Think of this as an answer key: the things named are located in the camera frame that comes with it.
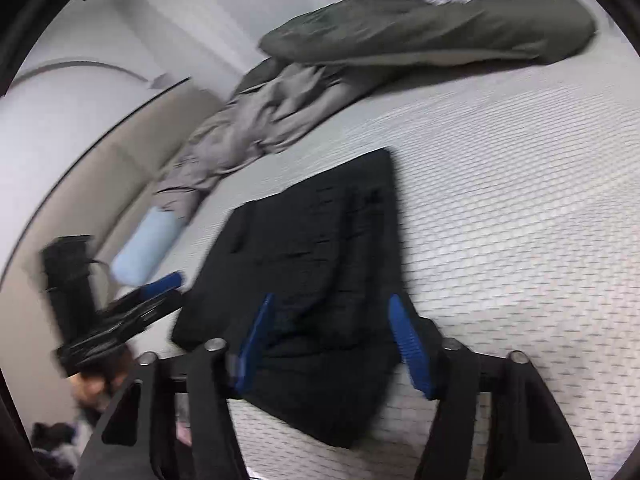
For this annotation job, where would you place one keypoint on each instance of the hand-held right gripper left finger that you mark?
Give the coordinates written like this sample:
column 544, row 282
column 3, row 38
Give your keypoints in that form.
column 256, row 340

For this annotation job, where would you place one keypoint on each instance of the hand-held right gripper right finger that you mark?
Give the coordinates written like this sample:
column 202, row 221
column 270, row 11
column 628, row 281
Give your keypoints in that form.
column 411, row 345

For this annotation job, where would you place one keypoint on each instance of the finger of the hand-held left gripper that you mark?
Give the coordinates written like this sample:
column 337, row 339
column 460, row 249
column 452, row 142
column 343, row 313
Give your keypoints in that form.
column 155, row 307
column 162, row 281

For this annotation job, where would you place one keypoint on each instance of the black pants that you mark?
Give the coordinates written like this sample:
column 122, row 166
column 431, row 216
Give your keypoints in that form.
column 320, row 240

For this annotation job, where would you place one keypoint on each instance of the person's left hand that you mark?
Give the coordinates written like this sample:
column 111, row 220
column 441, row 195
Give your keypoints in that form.
column 97, row 387

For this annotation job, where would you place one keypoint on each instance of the light blue bolster pillow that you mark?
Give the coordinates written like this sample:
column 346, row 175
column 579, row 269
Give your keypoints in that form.
column 145, row 247

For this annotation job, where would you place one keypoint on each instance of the dark clothing pile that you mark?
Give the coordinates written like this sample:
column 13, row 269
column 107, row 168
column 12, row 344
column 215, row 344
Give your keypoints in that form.
column 60, row 442

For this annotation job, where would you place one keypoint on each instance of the white textured bed mattress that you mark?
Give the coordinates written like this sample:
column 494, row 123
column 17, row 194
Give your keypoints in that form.
column 500, row 210

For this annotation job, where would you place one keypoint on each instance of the grey green duvet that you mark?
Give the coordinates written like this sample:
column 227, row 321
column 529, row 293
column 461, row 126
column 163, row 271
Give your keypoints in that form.
column 400, row 30

